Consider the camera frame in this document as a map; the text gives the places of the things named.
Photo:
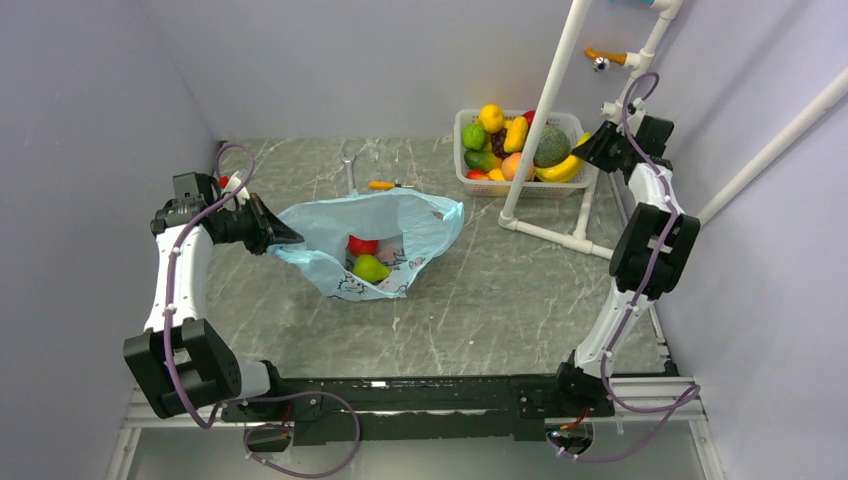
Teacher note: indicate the aluminium frame rail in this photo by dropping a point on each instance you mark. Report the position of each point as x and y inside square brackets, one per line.
[662, 397]

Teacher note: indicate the green lime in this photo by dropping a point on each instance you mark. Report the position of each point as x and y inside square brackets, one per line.
[474, 137]

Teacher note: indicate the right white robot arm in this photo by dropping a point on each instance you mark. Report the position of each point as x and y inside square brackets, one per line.
[647, 261]

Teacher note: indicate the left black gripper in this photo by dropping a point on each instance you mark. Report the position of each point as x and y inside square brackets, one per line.
[268, 229]

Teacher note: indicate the red fruit at back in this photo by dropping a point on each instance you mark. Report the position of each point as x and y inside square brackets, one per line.
[529, 116]

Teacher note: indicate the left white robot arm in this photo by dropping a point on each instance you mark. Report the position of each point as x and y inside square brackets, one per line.
[179, 360]

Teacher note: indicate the silver wrench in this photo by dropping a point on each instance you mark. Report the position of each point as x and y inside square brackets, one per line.
[348, 161]

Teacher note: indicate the white plastic fruit basket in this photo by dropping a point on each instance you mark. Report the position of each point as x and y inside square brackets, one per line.
[488, 146]

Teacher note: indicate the orange handled screwdriver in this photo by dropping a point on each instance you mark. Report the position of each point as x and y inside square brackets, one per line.
[385, 185]

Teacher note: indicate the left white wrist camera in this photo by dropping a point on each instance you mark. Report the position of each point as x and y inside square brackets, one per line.
[234, 183]

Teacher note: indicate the orange faucet tap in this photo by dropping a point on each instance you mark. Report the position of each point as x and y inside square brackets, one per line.
[602, 61]

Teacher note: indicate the yellow mango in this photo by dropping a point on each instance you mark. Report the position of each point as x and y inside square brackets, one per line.
[516, 133]

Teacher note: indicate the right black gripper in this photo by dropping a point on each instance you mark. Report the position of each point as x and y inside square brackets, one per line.
[593, 151]

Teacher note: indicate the light blue plastic bag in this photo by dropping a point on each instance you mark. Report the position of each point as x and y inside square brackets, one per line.
[412, 229]

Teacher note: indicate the green orange mango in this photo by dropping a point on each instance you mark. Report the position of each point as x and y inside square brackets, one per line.
[481, 160]

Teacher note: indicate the yellow lemon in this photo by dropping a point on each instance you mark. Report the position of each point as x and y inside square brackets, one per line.
[491, 118]

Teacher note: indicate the dark purple grapes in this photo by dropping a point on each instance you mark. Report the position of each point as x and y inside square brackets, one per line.
[497, 141]

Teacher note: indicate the peach fruit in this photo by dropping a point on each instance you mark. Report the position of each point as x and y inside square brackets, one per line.
[511, 164]

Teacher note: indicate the small yellow fruit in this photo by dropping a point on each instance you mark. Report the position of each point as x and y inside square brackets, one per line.
[496, 174]

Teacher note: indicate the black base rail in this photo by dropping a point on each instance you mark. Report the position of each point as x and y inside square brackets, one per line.
[414, 427]

